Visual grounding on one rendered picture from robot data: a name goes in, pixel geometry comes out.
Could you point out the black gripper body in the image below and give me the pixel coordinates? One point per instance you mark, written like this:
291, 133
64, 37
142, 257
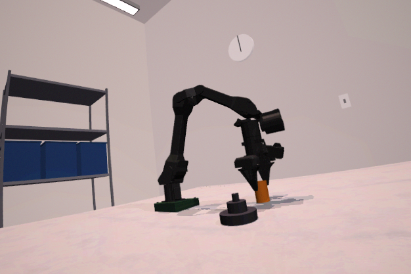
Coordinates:
252, 157

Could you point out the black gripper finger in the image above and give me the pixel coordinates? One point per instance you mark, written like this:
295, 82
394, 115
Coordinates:
264, 171
251, 176

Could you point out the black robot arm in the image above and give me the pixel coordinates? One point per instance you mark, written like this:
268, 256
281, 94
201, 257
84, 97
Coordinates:
183, 101

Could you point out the black stepped round pedestal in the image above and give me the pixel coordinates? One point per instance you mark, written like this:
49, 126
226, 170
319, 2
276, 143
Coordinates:
237, 212

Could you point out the orange knob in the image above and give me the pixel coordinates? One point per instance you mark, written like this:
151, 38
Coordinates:
262, 195

